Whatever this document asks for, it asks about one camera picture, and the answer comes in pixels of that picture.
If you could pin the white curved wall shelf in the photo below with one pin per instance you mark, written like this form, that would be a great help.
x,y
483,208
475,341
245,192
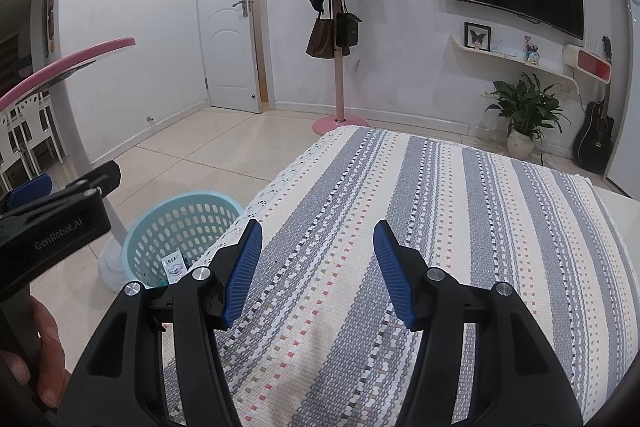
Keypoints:
x,y
500,56

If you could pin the white blue milk carton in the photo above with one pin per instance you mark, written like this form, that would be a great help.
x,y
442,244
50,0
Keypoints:
x,y
175,266

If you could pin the light blue plastic basket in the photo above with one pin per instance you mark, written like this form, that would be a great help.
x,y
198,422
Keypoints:
x,y
165,222

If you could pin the green leafy plant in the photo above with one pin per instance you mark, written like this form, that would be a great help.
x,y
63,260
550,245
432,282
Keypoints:
x,y
525,104

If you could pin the dark framed wall picture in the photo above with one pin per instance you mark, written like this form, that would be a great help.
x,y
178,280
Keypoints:
x,y
49,22

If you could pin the person's left hand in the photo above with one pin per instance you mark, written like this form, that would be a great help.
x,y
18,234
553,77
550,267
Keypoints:
x,y
52,357

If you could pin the framed butterfly picture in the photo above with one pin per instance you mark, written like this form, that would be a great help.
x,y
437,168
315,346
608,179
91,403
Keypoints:
x,y
477,37

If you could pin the black hanging bag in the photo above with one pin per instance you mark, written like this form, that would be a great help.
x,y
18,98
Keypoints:
x,y
348,29

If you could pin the white plant pot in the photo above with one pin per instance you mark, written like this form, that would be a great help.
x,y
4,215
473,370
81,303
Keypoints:
x,y
520,146

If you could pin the brown hanging bag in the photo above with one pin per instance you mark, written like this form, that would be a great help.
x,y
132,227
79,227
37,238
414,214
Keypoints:
x,y
320,39

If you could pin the red white wall box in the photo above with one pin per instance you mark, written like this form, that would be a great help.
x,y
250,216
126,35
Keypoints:
x,y
595,67

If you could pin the small colourful figurine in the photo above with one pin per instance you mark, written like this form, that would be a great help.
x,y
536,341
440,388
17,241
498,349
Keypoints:
x,y
532,54

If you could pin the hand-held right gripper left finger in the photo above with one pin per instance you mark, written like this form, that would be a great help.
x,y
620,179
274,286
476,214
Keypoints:
x,y
242,272

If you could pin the black acoustic guitar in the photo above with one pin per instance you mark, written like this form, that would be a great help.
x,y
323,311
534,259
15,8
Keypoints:
x,y
592,142

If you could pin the pink coat stand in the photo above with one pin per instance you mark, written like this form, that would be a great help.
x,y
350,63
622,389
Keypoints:
x,y
340,107

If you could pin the white door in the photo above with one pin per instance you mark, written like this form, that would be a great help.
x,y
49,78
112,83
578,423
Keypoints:
x,y
222,57

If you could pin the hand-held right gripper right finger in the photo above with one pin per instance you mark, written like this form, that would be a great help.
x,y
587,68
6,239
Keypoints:
x,y
395,277

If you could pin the white dining chair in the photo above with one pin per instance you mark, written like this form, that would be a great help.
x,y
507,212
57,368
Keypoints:
x,y
27,132

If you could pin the striped woven tablecloth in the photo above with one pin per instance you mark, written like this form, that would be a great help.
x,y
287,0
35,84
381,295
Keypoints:
x,y
450,207

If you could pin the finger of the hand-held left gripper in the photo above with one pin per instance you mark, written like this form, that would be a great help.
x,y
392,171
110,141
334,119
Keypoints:
x,y
30,192
100,177

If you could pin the pink-edged white pedestal table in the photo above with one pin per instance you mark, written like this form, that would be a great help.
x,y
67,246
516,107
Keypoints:
x,y
75,132

